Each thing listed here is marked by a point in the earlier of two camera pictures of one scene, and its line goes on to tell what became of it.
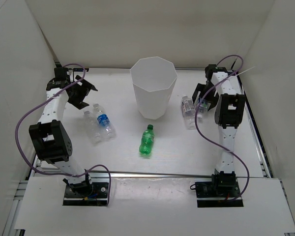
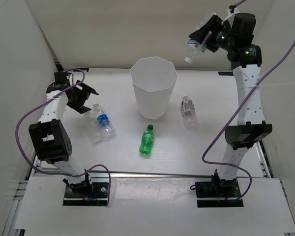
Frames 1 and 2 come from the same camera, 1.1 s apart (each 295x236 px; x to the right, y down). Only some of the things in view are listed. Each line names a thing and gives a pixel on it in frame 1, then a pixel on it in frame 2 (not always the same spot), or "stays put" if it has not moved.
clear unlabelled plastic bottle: [92, 128] stays put
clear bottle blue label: [108, 132] stays put
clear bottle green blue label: [202, 110] to [199, 48]
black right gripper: [213, 100] to [214, 23]
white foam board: [153, 204] stays put
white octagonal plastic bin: [153, 78] stays put
